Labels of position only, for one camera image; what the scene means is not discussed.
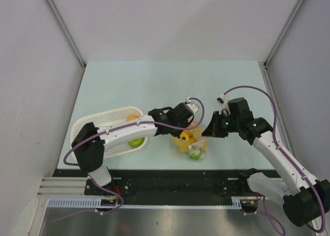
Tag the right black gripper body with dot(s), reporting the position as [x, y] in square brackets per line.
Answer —
[225, 124]

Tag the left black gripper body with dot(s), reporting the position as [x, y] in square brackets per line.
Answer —
[182, 125]

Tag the yellow fake bell pepper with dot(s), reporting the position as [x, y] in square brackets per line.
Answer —
[187, 136]

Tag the clear zip top bag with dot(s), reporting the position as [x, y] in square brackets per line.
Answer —
[191, 144]

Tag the orange fake fruit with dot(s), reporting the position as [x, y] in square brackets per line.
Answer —
[132, 117]

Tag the green fake apple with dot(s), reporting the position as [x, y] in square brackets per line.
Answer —
[136, 142]

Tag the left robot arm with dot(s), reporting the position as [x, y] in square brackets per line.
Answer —
[166, 121]

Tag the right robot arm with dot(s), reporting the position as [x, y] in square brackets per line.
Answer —
[301, 194]

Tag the small yellow fake lemon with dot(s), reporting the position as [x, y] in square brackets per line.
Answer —
[204, 146]

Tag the yellow fake banana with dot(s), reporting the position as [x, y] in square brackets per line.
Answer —
[183, 149]

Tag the green fake lime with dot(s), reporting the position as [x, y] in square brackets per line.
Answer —
[196, 155]

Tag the white perforated plastic basket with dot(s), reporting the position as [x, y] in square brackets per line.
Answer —
[110, 132]

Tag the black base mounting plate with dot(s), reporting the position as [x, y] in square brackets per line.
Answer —
[179, 188]

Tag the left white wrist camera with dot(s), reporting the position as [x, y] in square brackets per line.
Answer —
[192, 106]

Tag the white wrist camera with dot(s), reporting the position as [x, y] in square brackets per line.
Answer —
[223, 102]
[192, 106]

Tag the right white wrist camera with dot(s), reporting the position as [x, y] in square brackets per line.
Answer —
[223, 102]

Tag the right aluminium frame post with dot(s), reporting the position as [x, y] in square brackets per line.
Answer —
[298, 6]

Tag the aluminium frame post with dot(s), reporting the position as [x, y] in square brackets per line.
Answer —
[298, 6]
[59, 20]

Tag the left aluminium frame post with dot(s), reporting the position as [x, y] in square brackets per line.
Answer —
[59, 20]

